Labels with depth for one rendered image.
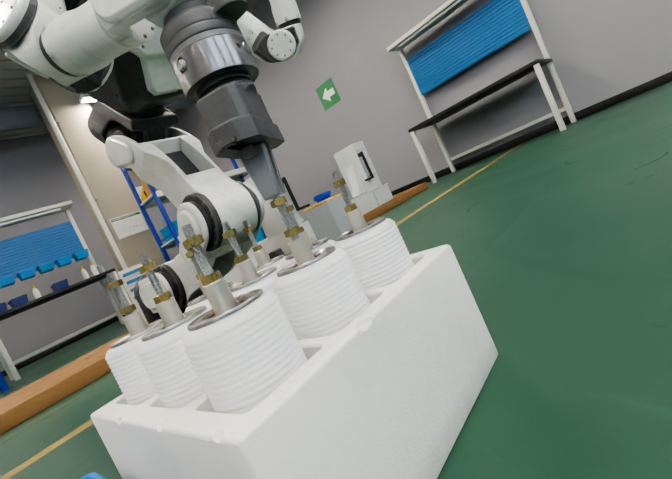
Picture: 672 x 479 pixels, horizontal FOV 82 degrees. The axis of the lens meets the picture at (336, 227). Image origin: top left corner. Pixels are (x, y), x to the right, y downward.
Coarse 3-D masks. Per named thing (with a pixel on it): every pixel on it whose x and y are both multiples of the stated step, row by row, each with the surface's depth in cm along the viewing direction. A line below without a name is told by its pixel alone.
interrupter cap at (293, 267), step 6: (330, 246) 47; (318, 252) 48; (324, 252) 44; (330, 252) 44; (318, 258) 42; (294, 264) 47; (306, 264) 42; (282, 270) 46; (288, 270) 42; (294, 270) 42
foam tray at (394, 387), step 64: (448, 256) 54; (384, 320) 41; (448, 320) 49; (320, 384) 33; (384, 384) 38; (448, 384) 45; (128, 448) 45; (192, 448) 32; (256, 448) 27; (320, 448) 31; (384, 448) 36; (448, 448) 42
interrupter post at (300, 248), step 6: (294, 240) 45; (300, 240) 45; (306, 240) 45; (294, 246) 45; (300, 246) 44; (306, 246) 45; (294, 252) 45; (300, 252) 44; (306, 252) 45; (312, 252) 46; (300, 258) 45; (306, 258) 45; (312, 258) 45; (300, 264) 45
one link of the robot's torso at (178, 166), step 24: (120, 144) 98; (144, 144) 96; (168, 144) 102; (192, 144) 102; (144, 168) 97; (168, 168) 94; (192, 168) 102; (216, 168) 98; (168, 192) 98; (192, 192) 91; (216, 192) 90; (240, 192) 93; (216, 216) 87; (240, 216) 91; (216, 240) 89
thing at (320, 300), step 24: (312, 264) 42; (336, 264) 42; (288, 288) 42; (312, 288) 41; (336, 288) 42; (360, 288) 45; (288, 312) 43; (312, 312) 41; (336, 312) 41; (360, 312) 43; (312, 336) 42
